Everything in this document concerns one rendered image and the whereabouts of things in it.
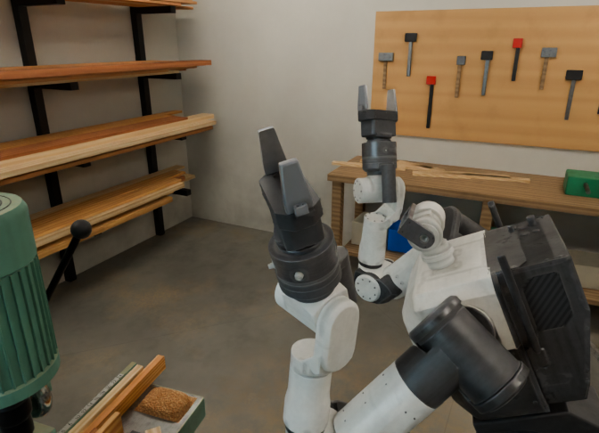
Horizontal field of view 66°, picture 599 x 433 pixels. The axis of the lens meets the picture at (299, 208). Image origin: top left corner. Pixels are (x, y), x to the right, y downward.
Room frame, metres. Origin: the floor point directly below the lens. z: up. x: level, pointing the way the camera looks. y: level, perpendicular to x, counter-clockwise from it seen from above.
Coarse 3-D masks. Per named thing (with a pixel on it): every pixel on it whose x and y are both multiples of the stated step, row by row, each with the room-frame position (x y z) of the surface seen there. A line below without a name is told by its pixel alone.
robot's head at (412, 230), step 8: (408, 208) 0.84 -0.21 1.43; (408, 216) 0.77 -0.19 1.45; (400, 224) 0.80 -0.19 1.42; (408, 224) 0.76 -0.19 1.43; (416, 224) 0.76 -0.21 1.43; (424, 224) 0.76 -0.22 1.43; (432, 224) 0.76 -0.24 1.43; (400, 232) 0.77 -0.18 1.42; (408, 232) 0.76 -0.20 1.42; (416, 232) 0.76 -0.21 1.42; (424, 232) 0.75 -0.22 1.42; (432, 232) 0.76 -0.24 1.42; (440, 232) 0.76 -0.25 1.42; (408, 240) 0.76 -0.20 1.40; (416, 240) 0.76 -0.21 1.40; (424, 240) 0.76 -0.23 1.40; (432, 240) 0.75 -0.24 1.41; (440, 240) 0.76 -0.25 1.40; (416, 248) 0.77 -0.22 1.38; (424, 248) 0.75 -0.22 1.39; (432, 248) 0.76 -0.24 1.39
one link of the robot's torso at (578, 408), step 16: (592, 400) 0.72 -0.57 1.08; (512, 416) 0.70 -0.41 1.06; (528, 416) 0.69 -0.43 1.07; (544, 416) 0.68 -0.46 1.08; (560, 416) 0.67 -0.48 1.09; (576, 416) 0.66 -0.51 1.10; (592, 416) 0.67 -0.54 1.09; (480, 432) 0.71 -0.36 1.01; (496, 432) 0.70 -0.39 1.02; (544, 432) 0.67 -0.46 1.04; (560, 432) 0.67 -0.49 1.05; (576, 432) 0.66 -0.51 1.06; (592, 432) 0.65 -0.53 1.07
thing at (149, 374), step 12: (156, 360) 1.02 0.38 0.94; (144, 372) 0.97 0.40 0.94; (156, 372) 1.00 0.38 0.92; (132, 384) 0.93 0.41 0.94; (144, 384) 0.95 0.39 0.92; (120, 396) 0.88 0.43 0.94; (132, 396) 0.90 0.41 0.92; (108, 408) 0.85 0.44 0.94; (120, 408) 0.86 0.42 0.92; (96, 420) 0.81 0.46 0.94; (84, 432) 0.78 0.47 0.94
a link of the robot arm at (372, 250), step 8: (368, 232) 1.11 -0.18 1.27; (376, 232) 1.11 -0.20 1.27; (384, 232) 1.11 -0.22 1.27; (368, 240) 1.11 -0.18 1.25; (376, 240) 1.11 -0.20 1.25; (384, 240) 1.12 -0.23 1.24; (360, 248) 1.13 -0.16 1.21; (368, 248) 1.11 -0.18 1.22; (376, 248) 1.11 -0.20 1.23; (384, 248) 1.12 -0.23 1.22; (360, 256) 1.13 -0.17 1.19; (368, 256) 1.11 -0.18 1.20; (376, 256) 1.11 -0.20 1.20; (384, 256) 1.13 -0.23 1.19; (360, 264) 1.13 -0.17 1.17; (368, 264) 1.11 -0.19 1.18; (376, 264) 1.11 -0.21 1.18; (384, 264) 1.14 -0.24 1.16; (360, 272) 1.10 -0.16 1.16; (368, 272) 1.10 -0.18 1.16; (376, 272) 1.10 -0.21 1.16
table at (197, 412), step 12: (144, 396) 0.93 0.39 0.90; (132, 408) 0.89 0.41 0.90; (192, 408) 0.89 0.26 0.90; (204, 408) 0.92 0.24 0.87; (132, 420) 0.85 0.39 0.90; (144, 420) 0.85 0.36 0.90; (156, 420) 0.85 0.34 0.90; (192, 420) 0.87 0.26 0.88; (144, 432) 0.81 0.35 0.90; (168, 432) 0.81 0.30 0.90; (180, 432) 0.82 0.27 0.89; (192, 432) 0.86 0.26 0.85
